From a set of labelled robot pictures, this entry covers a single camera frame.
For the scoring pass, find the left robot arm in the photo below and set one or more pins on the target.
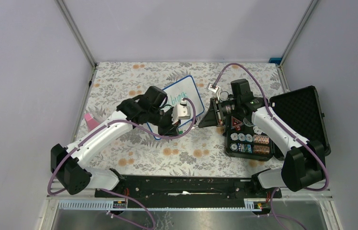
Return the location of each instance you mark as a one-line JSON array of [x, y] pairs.
[[69, 164]]

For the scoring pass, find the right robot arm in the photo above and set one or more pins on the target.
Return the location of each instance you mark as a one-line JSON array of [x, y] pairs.
[[304, 159]]

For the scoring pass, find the white cable duct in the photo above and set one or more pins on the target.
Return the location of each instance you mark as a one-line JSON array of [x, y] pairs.
[[165, 203]]

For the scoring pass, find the blue corner clamp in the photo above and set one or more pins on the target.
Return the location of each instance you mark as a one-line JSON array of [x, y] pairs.
[[275, 60]]

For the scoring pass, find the blue framed whiteboard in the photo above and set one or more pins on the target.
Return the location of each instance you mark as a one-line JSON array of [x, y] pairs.
[[183, 88]]

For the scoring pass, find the black open case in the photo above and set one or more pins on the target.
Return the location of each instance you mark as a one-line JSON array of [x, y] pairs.
[[301, 111]]

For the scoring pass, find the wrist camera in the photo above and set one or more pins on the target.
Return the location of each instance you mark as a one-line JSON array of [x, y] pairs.
[[217, 91], [181, 111]]

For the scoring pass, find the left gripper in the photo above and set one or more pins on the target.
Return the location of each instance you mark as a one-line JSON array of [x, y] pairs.
[[170, 129]]

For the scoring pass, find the pink metronome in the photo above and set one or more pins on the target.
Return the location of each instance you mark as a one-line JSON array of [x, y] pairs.
[[91, 121]]

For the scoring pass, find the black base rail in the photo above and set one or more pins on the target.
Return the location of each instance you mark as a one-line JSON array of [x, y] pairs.
[[150, 186]]

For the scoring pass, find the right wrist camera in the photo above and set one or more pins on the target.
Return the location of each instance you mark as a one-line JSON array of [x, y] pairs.
[[217, 91]]

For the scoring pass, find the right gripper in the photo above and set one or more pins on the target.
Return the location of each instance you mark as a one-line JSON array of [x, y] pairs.
[[213, 117]]

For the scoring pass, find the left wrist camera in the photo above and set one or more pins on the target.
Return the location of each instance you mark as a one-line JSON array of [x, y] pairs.
[[181, 111]]

